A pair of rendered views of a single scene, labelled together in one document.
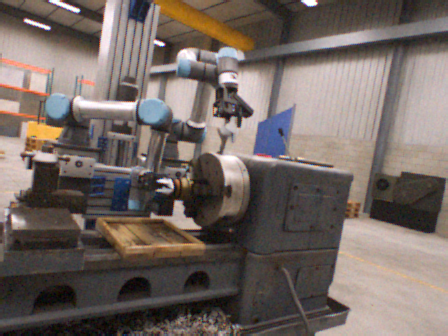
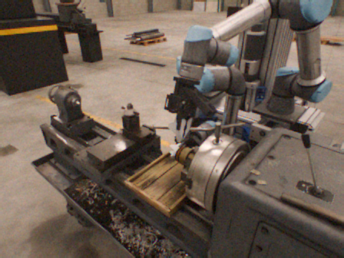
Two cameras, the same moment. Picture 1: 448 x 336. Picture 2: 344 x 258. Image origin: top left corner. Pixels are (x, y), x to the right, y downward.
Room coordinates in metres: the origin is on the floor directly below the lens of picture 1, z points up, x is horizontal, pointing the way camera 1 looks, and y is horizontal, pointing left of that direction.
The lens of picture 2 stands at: (0.98, -0.66, 1.73)
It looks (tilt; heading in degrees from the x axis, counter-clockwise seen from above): 31 degrees down; 75
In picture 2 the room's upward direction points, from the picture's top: straight up
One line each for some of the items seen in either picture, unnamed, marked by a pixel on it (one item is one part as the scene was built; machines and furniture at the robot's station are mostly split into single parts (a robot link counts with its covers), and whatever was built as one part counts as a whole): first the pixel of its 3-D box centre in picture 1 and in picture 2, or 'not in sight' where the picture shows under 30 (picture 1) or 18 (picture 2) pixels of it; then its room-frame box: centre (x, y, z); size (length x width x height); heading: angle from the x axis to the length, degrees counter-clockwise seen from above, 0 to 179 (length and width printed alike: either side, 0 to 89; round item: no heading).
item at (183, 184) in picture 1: (181, 188); (187, 157); (1.27, 0.16, 1.08); 0.09 x 0.09 x 0.09; 35
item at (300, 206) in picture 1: (276, 198); (324, 223); (1.61, -0.29, 1.06); 0.59 x 0.48 x 0.39; 125
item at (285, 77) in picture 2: (171, 128); (288, 80); (1.88, 0.34, 1.33); 0.13 x 0.12 x 0.14; 104
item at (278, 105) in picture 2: (167, 148); (281, 100); (1.87, 0.35, 1.21); 0.15 x 0.15 x 0.10
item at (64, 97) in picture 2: not in sight; (69, 107); (0.67, 1.01, 1.01); 0.30 x 0.20 x 0.29; 125
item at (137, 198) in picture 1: (138, 197); not in sight; (1.47, 0.37, 0.98); 0.11 x 0.08 x 0.11; 178
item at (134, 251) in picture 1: (148, 235); (170, 178); (1.21, 0.25, 0.89); 0.36 x 0.30 x 0.04; 35
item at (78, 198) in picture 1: (49, 198); (135, 133); (1.08, 0.57, 0.99); 0.20 x 0.10 x 0.05; 125
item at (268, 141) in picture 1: (264, 160); not in sight; (8.14, -0.98, 1.18); 4.12 x 0.80 x 2.35; 4
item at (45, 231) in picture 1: (39, 216); (124, 142); (1.01, 0.56, 0.95); 0.43 x 0.17 x 0.05; 35
